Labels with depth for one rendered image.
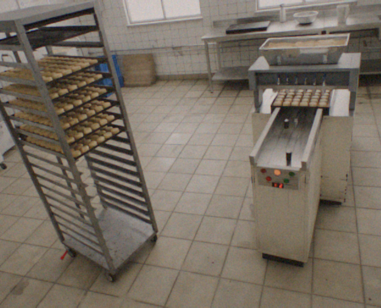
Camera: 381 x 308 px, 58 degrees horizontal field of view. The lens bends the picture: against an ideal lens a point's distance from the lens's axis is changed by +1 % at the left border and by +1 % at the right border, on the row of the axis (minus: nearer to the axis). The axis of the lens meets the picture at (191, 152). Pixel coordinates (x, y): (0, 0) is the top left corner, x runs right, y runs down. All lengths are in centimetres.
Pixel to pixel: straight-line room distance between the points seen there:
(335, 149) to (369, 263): 81
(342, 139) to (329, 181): 39
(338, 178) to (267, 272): 92
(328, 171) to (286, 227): 72
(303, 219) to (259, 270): 54
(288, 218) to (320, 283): 50
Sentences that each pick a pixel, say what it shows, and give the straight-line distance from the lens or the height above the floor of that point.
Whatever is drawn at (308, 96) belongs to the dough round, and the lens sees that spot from 270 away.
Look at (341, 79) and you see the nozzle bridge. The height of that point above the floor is 107.
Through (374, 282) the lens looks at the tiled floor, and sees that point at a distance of 259.
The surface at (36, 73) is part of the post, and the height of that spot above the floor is 157.
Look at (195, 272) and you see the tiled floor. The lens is 259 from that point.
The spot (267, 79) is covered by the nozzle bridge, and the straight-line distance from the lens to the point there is 265.
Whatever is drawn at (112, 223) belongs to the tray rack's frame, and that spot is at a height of 15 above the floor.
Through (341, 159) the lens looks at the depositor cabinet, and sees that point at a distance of 276.
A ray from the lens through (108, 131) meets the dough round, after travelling 229.
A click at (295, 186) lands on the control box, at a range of 205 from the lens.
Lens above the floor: 195
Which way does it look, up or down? 30 degrees down
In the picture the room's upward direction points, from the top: 10 degrees counter-clockwise
